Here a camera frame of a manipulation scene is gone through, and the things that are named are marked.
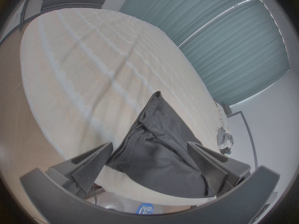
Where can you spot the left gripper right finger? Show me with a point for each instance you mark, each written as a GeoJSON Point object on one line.
{"type": "Point", "coordinates": [215, 169]}

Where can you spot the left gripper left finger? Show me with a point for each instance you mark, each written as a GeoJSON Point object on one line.
{"type": "Point", "coordinates": [88, 169]}

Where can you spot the black T-shirt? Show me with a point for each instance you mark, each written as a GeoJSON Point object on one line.
{"type": "Point", "coordinates": [158, 153]}

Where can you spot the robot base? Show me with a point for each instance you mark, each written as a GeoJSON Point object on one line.
{"type": "Point", "coordinates": [126, 206]}

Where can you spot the pile of clothes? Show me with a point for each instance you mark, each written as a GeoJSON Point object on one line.
{"type": "Point", "coordinates": [224, 139]}

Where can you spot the bed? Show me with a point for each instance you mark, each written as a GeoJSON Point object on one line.
{"type": "Point", "coordinates": [105, 66]}

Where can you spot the white printed pillow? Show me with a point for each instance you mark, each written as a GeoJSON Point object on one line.
{"type": "Point", "coordinates": [222, 118]}

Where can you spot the grey bedside table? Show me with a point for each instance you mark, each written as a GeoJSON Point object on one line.
{"type": "Point", "coordinates": [226, 107]}

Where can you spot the blue-green curtain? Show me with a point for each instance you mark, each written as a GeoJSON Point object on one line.
{"type": "Point", "coordinates": [182, 13]}
{"type": "Point", "coordinates": [238, 55]}

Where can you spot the black dressing table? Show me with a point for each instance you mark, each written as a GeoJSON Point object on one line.
{"type": "Point", "coordinates": [30, 8]}

